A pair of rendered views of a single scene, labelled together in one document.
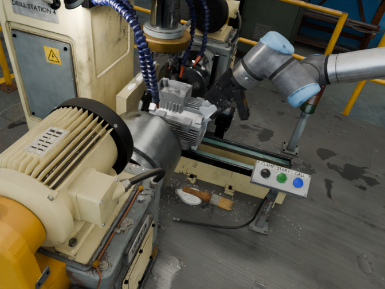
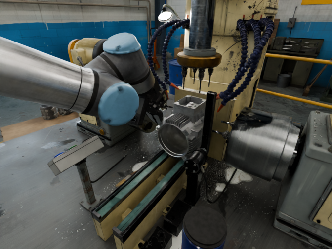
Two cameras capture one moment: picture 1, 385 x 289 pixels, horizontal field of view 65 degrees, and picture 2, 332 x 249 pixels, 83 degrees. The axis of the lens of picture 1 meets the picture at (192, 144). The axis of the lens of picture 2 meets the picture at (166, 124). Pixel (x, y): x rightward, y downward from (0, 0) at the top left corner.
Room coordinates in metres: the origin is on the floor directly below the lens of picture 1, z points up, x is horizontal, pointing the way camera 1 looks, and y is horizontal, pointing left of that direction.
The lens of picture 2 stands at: (1.19, -0.64, 1.46)
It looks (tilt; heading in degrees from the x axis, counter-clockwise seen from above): 30 degrees down; 114
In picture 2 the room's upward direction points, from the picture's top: straight up
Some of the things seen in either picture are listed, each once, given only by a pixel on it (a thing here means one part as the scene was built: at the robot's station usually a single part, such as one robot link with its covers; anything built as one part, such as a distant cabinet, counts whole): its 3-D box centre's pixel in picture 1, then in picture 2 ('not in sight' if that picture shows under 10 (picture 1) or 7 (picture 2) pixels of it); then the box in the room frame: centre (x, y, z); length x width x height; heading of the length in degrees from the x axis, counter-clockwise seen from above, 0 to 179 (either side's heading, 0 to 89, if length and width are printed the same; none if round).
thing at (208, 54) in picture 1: (192, 74); (267, 145); (1.31, 0.06, 1.04); 0.41 x 0.25 x 0.25; 170
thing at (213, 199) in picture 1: (207, 197); (135, 175); (0.79, -0.09, 0.80); 0.21 x 0.05 x 0.01; 76
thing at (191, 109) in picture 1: (179, 118); (184, 130); (0.97, 0.07, 1.01); 0.20 x 0.19 x 0.19; 78
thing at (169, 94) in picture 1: (172, 95); (189, 108); (0.98, 0.10, 1.11); 0.12 x 0.11 x 0.07; 78
